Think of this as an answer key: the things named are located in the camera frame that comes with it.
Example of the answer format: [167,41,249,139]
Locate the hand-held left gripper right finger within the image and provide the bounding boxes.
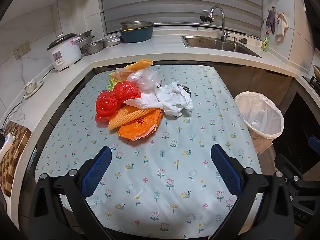
[211,144,297,240]

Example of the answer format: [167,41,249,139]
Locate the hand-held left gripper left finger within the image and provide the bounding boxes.
[29,146,113,240]

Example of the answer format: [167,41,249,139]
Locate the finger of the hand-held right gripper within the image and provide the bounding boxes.
[274,154,320,200]
[308,135,320,157]

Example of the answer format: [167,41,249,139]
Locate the orange plastic bag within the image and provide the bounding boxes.
[117,108,163,140]

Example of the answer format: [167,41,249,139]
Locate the white lined trash bin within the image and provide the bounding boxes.
[234,91,285,155]

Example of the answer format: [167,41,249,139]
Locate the red plastic bag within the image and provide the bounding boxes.
[95,81,142,127]

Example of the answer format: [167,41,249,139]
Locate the steel wool scrubber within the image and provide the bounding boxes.
[176,83,192,98]

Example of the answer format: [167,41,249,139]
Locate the white paper towel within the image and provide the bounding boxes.
[123,81,194,117]

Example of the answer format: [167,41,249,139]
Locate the clear plastic bag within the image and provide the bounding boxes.
[126,69,163,92]

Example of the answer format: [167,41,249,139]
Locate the gas stove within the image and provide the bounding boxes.
[301,65,320,95]

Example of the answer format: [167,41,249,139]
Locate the floral tablecloth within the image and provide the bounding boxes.
[34,64,263,233]

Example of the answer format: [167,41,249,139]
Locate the checkered wooden cutting board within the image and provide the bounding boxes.
[0,122,32,198]

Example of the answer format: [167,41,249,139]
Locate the green yellow plastic packet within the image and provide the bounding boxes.
[107,72,119,90]

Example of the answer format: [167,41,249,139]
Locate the white power strip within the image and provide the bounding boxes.
[24,78,44,97]

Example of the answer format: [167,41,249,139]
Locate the green dish soap bottle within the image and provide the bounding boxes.
[261,31,271,52]

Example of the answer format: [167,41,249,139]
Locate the white rice cooker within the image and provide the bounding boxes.
[46,33,82,72]

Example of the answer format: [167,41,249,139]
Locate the beige hanging cloth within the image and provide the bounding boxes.
[275,12,288,42]

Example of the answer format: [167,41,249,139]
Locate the steel bowl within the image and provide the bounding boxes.
[83,40,104,55]

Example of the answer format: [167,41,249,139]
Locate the steel sink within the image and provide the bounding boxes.
[180,35,262,57]

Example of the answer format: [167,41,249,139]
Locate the steel plate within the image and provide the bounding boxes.
[102,35,123,48]

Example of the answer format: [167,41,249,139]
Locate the grey hanging cloth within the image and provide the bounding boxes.
[266,10,276,35]

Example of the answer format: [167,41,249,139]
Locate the stacked steel pots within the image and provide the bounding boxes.
[76,30,95,55]

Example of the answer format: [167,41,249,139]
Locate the blue plastic basin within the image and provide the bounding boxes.
[119,26,154,43]

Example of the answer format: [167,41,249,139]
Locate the steel basin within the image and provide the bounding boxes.
[120,21,154,32]

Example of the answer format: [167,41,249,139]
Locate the chrome faucet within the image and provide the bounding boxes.
[200,5,232,42]

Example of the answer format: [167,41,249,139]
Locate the grey window blind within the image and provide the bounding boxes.
[99,0,265,35]

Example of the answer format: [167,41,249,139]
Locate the white power cable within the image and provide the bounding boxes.
[2,69,54,128]

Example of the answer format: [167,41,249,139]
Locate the wall socket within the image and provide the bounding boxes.
[14,41,31,60]

